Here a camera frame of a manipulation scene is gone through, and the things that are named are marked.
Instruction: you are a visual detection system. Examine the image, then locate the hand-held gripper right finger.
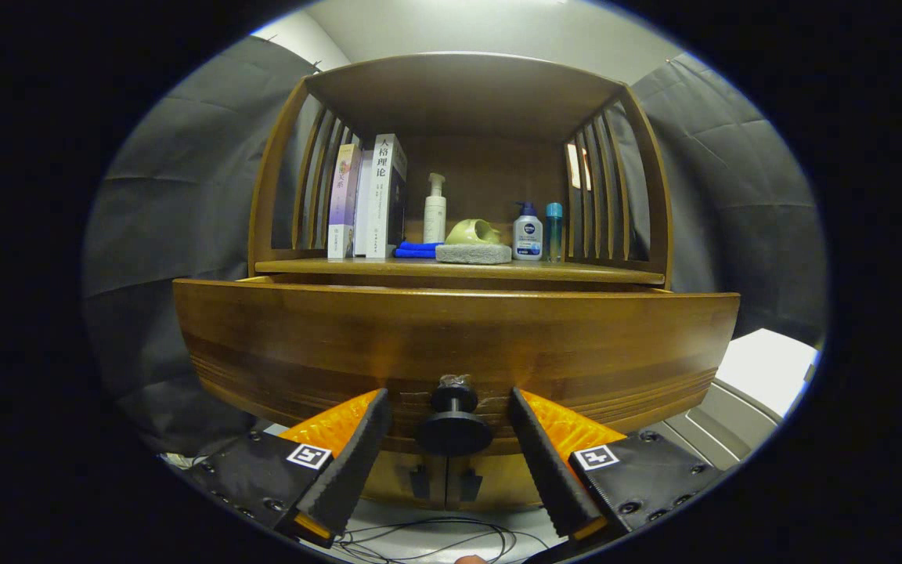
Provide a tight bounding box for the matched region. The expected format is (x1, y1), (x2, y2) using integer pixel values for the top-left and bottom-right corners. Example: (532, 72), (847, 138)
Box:
(507, 386), (726, 545)

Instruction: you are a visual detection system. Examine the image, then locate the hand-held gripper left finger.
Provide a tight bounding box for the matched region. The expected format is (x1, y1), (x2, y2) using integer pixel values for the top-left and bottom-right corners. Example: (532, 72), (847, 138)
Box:
(185, 388), (394, 549)

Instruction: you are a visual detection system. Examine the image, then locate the black drawer knob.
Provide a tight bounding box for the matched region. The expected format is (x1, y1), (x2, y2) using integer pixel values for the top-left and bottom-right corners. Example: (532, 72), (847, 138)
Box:
(417, 374), (493, 457)

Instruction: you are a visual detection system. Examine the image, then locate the wooden drawer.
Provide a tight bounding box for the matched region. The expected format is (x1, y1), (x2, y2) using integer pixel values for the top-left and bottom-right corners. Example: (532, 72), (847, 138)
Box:
(172, 274), (741, 457)

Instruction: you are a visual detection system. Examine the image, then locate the wooden cabinet door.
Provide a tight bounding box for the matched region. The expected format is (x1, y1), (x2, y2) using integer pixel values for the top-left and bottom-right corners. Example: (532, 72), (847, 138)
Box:
(361, 450), (448, 510)
(445, 453), (546, 510)

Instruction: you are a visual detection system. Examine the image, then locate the wooden countertop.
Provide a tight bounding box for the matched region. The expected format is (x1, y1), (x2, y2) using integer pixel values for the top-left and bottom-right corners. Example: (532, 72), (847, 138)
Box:
(254, 257), (666, 285)

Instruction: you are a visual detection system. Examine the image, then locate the wooden cabinet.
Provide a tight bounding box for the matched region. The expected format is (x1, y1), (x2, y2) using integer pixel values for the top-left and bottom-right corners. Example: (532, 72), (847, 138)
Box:
(247, 51), (675, 514)

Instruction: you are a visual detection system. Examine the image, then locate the white bottle with blue pump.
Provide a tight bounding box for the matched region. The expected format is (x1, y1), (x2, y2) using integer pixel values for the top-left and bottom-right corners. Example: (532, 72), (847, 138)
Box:
(512, 201), (543, 262)

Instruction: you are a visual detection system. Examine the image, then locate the teal clear bottle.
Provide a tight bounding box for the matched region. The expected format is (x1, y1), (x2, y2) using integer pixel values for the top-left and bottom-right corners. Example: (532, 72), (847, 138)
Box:
(545, 202), (565, 263)

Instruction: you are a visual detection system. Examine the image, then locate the thin white book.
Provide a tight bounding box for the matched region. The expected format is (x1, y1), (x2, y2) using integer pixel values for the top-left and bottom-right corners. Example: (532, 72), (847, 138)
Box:
(354, 149), (375, 257)

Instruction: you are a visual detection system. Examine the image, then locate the purple book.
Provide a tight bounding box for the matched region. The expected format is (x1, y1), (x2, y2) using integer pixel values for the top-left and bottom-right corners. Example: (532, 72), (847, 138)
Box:
(327, 143), (363, 260)

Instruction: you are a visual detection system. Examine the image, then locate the thick white book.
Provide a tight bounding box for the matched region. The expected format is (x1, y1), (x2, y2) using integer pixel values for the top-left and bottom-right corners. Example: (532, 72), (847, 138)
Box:
(366, 133), (409, 259)

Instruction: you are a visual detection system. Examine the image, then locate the black backdrop cloth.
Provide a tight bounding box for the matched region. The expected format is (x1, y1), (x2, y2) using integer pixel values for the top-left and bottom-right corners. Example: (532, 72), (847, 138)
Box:
(81, 35), (829, 455)

